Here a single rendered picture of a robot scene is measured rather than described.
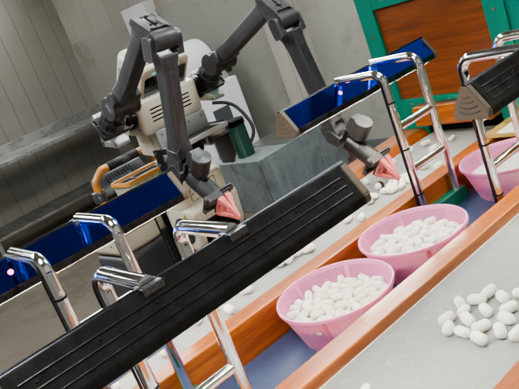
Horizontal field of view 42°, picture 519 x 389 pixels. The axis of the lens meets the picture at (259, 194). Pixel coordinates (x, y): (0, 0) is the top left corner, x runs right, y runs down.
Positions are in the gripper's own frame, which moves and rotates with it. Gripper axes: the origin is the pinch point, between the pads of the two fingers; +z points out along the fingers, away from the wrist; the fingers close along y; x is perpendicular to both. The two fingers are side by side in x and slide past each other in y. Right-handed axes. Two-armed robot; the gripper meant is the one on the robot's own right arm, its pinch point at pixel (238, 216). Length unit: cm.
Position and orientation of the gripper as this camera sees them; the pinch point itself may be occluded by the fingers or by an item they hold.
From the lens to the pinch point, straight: 191.1
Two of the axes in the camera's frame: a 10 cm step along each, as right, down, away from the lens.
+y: 7.1, -4.4, 5.5
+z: 6.9, 5.8, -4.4
